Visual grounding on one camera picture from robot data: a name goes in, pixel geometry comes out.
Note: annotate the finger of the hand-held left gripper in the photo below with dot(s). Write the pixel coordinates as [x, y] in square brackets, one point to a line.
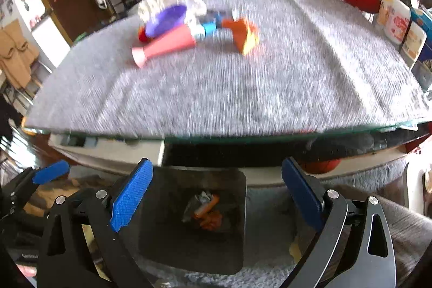
[50, 171]

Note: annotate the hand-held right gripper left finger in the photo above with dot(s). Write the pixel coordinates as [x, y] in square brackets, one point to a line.
[131, 197]

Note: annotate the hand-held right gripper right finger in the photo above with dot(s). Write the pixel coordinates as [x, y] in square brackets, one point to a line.
[303, 197]

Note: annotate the black trash bin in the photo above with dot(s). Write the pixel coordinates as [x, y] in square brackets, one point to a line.
[162, 240]

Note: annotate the pink plastic cone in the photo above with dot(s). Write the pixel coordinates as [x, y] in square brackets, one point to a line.
[168, 45]

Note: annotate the small red wrapper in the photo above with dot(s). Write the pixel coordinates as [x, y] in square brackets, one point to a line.
[142, 35]

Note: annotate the orange yellow toy piece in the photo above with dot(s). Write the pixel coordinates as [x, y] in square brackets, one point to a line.
[241, 33]

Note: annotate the purple plastic bowl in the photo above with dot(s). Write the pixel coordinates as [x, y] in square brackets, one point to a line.
[167, 19]

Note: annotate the small blue cup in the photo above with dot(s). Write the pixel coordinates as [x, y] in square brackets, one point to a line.
[206, 29]

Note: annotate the blue white wrapper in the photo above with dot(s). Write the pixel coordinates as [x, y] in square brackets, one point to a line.
[216, 18]

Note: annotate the grey shaggy rug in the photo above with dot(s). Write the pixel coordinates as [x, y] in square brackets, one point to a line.
[270, 207]

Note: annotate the orange basketball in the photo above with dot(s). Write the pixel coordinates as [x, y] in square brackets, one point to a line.
[320, 166]

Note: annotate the silver crumpled wrapper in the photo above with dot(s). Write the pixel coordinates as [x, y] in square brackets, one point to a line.
[199, 201]

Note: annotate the orange stick wrapper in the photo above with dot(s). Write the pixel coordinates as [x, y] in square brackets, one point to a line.
[206, 206]

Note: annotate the orange crumpled paper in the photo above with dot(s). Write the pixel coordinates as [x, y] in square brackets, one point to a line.
[211, 222]

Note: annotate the grey woven table mat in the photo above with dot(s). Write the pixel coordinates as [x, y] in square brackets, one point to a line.
[236, 89]

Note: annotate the white board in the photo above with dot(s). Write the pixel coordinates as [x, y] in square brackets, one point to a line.
[50, 41]

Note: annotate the small white bottle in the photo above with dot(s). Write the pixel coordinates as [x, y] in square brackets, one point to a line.
[413, 40]

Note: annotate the white bottle yellow cap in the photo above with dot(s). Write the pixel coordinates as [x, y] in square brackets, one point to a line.
[395, 21]

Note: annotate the blue round tin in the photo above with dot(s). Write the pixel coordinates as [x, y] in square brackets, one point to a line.
[425, 21]

